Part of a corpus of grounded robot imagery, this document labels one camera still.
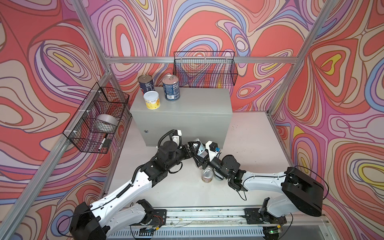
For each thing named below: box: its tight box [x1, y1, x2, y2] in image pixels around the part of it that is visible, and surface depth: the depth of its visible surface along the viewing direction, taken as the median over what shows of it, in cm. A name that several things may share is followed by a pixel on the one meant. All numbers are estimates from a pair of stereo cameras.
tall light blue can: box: [162, 74, 180, 102], surface depth 75 cm
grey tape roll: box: [94, 114, 118, 134], surface depth 74 cm
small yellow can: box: [143, 90, 161, 110], surface depth 74 cm
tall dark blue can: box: [137, 74, 155, 96], surface depth 75 cm
